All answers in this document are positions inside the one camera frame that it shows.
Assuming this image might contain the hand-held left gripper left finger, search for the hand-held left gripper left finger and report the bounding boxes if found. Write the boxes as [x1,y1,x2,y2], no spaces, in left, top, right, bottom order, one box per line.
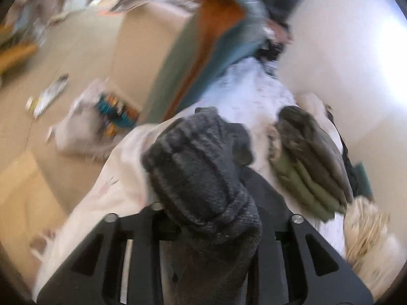
[36,202,179,305]

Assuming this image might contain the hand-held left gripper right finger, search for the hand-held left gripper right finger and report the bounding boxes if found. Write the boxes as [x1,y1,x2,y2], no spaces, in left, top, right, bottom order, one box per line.
[242,165,374,305]

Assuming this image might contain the dark grey knit pants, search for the dark grey knit pants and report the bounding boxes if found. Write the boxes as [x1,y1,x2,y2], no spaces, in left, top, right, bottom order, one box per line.
[141,106,263,305]

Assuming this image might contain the folded olive green pants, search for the folded olive green pants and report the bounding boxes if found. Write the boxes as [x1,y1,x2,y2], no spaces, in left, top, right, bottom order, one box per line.
[269,105,354,222]

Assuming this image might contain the cream fluffy cloth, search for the cream fluffy cloth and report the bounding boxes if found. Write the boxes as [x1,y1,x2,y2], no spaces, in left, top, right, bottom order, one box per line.
[343,196,406,299]

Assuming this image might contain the dark teal cloth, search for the dark teal cloth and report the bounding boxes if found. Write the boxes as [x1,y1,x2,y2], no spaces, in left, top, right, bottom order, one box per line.
[327,105,373,201]

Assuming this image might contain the white plastic bag with packets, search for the white plastic bag with packets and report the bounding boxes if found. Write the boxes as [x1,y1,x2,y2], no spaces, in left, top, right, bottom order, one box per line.
[48,78,142,161]

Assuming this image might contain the white bed sheet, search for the white bed sheet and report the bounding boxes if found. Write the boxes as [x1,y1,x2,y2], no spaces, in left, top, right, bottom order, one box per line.
[32,58,353,296]

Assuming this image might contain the silver foil packet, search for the silver foil packet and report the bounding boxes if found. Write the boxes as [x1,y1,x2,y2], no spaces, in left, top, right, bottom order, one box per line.
[26,74,69,119]

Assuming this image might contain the cardboard box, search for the cardboard box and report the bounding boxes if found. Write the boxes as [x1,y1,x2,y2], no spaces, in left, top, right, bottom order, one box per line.
[110,2,194,112]

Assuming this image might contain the teal and orange hanging cloth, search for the teal and orange hanging cloth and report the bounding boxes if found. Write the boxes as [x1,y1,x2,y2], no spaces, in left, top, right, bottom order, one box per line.
[144,0,271,124]

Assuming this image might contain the pile of dark clothes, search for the pile of dark clothes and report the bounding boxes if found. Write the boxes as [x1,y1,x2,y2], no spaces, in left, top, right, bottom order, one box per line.
[251,0,315,70]

